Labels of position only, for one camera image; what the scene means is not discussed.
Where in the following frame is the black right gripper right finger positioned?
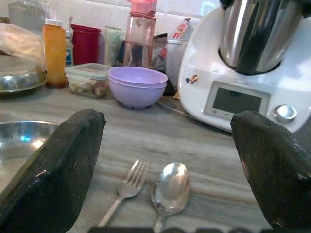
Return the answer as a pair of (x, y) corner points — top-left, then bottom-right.
(230, 110), (311, 230)

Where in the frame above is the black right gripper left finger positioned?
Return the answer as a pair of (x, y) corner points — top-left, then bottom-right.
(0, 108), (106, 233)

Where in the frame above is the shallow steel plate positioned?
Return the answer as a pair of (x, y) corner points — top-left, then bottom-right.
(0, 120), (60, 195)

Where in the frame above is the silver metal fork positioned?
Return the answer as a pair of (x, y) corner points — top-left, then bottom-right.
(97, 159), (150, 228)

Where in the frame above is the clear lidded food container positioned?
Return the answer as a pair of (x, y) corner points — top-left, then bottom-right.
(64, 63), (115, 99)

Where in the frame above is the silver metal spoon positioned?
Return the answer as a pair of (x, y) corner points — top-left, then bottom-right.
(151, 162), (190, 233)

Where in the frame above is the upturned steel bowl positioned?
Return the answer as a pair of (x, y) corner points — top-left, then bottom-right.
(0, 55), (47, 94)

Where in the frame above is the purple plastic bowl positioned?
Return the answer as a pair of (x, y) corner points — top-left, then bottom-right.
(108, 67), (169, 88)
(108, 78), (168, 110)

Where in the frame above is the orange sauce squeeze bottle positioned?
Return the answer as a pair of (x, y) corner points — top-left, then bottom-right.
(42, 19), (68, 89)

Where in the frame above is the small white capped bottle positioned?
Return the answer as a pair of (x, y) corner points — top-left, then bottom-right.
(65, 31), (75, 67)

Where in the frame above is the red plastic jar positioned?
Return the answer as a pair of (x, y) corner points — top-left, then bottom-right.
(70, 23), (102, 66)

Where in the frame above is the white food processor base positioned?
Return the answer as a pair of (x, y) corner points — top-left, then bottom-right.
(177, 4), (311, 134)

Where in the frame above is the steel mixing jug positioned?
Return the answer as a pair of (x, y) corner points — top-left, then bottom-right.
(218, 0), (311, 76)

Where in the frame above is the dark blue bottle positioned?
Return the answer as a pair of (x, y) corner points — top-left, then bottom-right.
(116, 41), (127, 67)

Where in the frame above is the beige paper bag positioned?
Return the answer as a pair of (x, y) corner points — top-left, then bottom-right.
(0, 23), (47, 71)

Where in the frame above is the clear plastic packet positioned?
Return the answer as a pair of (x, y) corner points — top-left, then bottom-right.
(152, 38), (189, 94)

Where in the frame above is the pink water bottle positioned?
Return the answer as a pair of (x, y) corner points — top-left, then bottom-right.
(123, 0), (158, 70)

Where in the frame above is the clear ribbed plastic pitcher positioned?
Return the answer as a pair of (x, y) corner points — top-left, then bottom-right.
(7, 0), (53, 32)

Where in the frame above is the white red printed carton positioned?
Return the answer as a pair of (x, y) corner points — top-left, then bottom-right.
(170, 18), (195, 41)

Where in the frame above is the white power cable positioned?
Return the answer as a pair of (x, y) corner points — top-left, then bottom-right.
(156, 100), (195, 119)

